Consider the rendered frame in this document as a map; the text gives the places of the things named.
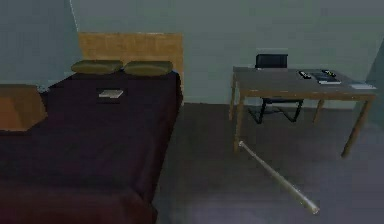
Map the olive green pillow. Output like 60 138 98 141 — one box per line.
123 60 174 77
70 59 124 75

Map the grey book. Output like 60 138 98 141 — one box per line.
98 89 124 100

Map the brown wooden desk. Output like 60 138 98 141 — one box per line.
228 66 378 159

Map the black office chair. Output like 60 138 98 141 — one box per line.
248 53 305 125

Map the dark maroon bed wooden headboard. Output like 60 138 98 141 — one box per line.
0 32 185 224

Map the grey baseball bat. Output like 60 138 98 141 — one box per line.
238 140 320 215

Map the pale grey flat paper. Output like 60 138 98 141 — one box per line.
348 82 378 90

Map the orange wooden bedside cabinet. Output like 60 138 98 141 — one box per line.
0 83 48 132

